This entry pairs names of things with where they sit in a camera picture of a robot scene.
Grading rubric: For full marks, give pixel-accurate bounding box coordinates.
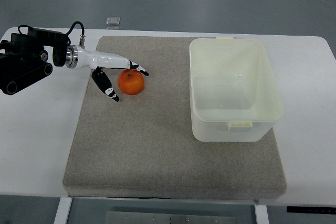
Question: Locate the white table leg left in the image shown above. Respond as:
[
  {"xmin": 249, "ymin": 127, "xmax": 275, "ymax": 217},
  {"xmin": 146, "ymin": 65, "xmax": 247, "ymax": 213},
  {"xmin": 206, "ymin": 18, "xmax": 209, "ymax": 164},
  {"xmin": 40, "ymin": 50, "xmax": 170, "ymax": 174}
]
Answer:
[{"xmin": 54, "ymin": 197, "xmax": 72, "ymax": 224}]

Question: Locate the white table leg right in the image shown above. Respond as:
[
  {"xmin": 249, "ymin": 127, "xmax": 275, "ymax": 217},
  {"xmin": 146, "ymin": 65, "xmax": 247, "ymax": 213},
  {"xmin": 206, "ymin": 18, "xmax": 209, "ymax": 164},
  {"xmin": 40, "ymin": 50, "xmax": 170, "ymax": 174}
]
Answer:
[{"xmin": 254, "ymin": 205, "xmax": 269, "ymax": 224}]

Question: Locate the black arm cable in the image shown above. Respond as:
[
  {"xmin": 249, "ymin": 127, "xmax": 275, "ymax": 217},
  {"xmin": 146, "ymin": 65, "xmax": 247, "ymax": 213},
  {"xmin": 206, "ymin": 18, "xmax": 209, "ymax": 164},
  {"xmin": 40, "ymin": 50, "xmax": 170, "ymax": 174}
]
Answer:
[{"xmin": 17, "ymin": 20, "xmax": 86, "ymax": 47}]

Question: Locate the small clear plastic object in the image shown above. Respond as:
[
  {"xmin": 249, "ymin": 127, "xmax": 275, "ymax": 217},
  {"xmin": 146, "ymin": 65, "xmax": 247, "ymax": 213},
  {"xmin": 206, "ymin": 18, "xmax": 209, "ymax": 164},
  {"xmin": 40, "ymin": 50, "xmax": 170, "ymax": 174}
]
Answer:
[{"xmin": 106, "ymin": 16, "xmax": 121, "ymax": 26}]

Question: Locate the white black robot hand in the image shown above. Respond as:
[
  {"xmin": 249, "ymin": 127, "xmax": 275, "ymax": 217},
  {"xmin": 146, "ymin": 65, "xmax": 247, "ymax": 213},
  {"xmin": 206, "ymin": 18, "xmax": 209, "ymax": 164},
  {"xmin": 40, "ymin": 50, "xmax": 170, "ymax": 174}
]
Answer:
[{"xmin": 65, "ymin": 45, "xmax": 149, "ymax": 102}]

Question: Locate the grey felt mat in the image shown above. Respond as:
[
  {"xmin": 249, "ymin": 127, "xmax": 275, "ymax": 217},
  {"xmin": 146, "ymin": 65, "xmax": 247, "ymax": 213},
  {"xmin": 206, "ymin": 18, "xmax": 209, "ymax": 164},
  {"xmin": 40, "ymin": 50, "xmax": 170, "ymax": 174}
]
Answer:
[{"xmin": 63, "ymin": 36, "xmax": 286, "ymax": 200}]

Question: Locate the black table control panel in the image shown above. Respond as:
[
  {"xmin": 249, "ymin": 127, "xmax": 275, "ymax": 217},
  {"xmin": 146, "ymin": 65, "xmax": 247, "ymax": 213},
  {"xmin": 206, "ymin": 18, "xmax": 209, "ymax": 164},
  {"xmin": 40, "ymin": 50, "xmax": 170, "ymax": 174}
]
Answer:
[{"xmin": 287, "ymin": 206, "xmax": 336, "ymax": 215}]

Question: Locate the white table leg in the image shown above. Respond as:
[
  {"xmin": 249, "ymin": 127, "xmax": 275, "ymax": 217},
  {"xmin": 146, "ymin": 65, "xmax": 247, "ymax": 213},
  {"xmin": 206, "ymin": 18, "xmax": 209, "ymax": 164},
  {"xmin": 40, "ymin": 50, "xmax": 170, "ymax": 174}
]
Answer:
[
  {"xmin": 54, "ymin": 197, "xmax": 72, "ymax": 224},
  {"xmin": 254, "ymin": 205, "xmax": 269, "ymax": 224}
]

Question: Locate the orange fruit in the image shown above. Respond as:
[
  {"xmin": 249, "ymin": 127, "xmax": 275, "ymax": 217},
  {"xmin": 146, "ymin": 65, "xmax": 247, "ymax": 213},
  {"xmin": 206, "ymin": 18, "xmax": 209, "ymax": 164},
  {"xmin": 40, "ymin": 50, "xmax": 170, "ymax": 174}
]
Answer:
[{"xmin": 118, "ymin": 69, "xmax": 144, "ymax": 95}]

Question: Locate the translucent white plastic box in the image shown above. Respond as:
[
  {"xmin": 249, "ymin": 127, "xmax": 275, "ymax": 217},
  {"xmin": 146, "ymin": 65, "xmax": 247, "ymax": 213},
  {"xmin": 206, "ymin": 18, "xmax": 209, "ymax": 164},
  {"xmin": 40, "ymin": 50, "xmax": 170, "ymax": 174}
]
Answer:
[{"xmin": 190, "ymin": 37, "xmax": 283, "ymax": 142}]

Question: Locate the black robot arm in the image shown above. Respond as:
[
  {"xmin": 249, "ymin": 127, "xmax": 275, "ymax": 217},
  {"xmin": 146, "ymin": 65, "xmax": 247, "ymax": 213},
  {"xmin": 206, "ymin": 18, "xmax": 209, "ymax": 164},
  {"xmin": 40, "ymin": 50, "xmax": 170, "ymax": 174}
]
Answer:
[{"xmin": 1, "ymin": 25, "xmax": 70, "ymax": 95}]

